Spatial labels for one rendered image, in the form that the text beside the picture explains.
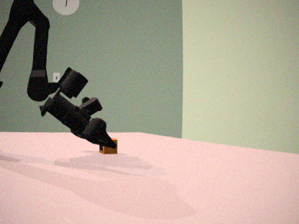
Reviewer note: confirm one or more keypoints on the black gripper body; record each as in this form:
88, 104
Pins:
79, 125

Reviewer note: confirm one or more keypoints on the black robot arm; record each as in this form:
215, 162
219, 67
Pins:
70, 84

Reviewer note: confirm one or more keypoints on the orange block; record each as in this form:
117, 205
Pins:
107, 150

